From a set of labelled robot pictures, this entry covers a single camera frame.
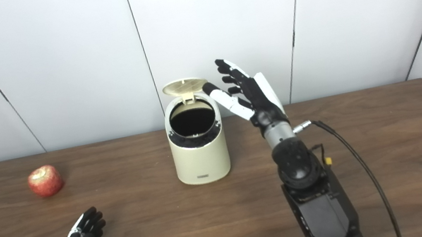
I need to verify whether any red apple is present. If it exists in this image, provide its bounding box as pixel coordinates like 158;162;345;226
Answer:
26;163;66;200

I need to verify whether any thin wire with yellow connector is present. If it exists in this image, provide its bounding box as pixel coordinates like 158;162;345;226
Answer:
311;143;334;168

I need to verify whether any round cream bin lid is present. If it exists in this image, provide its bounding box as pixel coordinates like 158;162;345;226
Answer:
161;75;211;108

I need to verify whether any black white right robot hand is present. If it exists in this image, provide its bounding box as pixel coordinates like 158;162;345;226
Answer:
199;50;291;136

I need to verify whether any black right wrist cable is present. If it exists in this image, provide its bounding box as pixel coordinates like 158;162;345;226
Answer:
293;109;403;237

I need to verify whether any cream-colored bin body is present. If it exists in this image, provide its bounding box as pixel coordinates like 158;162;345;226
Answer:
161;90;233;189

